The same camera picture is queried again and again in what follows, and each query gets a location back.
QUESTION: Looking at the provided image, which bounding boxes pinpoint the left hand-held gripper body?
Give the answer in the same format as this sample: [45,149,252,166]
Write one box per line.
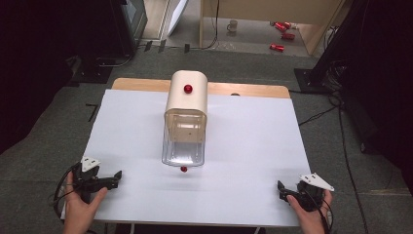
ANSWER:
[72,156,105,205]

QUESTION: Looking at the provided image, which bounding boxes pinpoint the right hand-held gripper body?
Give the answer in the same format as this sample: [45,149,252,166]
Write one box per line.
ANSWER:
[295,173,335,213]

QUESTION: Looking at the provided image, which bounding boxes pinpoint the cream cabinet with clear door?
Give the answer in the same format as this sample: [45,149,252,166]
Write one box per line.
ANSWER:
[161,69,208,174]

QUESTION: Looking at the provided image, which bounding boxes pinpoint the person's right hand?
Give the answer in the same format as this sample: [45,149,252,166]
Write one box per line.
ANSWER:
[285,189,334,228]

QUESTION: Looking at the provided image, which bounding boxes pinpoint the person's left hand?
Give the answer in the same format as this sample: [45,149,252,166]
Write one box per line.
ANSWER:
[62,171,109,227]

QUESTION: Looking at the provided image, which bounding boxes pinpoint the white table sheet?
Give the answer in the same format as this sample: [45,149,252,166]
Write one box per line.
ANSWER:
[60,89,313,228]

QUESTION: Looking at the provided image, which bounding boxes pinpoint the black flat stand base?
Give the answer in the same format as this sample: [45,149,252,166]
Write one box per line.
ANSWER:
[66,56,114,88]

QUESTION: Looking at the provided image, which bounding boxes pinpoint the dark curtain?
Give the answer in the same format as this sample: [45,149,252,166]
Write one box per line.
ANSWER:
[0,0,131,155]
[337,0,413,198]

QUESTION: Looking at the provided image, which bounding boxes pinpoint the dark monitor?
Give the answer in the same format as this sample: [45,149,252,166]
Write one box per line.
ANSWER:
[109,0,149,57]

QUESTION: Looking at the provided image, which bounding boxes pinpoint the grey mug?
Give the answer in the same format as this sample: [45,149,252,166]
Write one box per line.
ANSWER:
[226,19,240,33]

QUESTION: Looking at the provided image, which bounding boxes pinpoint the white leaning board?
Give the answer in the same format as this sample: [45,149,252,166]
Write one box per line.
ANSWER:
[167,0,190,37]

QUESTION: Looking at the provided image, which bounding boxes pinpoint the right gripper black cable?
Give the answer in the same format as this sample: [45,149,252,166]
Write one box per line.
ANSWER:
[303,189,334,234]

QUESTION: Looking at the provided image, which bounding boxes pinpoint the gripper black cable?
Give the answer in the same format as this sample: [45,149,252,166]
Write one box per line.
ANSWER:
[303,189,334,234]
[52,161,82,226]

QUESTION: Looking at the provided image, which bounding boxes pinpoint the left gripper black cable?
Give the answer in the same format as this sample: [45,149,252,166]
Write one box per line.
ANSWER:
[52,161,82,226]

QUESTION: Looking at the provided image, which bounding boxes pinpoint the long black floor cable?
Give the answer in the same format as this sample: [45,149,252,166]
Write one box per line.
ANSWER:
[326,58,370,234]

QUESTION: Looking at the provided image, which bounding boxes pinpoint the black stand with base plate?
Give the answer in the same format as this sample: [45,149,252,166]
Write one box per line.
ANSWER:
[293,0,369,96]

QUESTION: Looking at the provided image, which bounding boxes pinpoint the black curved floor cable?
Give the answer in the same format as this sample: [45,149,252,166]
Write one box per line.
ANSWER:
[94,52,134,68]

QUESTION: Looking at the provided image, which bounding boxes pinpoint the black hanging cable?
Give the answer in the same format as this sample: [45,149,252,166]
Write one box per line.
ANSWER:
[200,0,221,51]

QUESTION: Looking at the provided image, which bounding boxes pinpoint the light wooden desk frame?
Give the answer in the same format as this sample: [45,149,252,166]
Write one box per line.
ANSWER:
[198,0,346,57]

